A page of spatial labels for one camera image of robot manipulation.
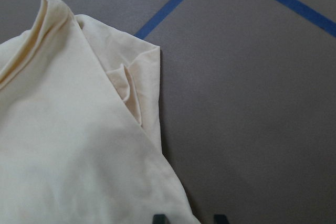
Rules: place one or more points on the beige long-sleeve printed shirt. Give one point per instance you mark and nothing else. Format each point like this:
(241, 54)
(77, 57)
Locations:
(80, 126)

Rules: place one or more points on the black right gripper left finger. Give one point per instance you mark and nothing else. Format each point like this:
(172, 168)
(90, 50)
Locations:
(160, 219)

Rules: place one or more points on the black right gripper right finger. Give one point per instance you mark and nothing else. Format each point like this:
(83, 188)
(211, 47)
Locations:
(220, 219)

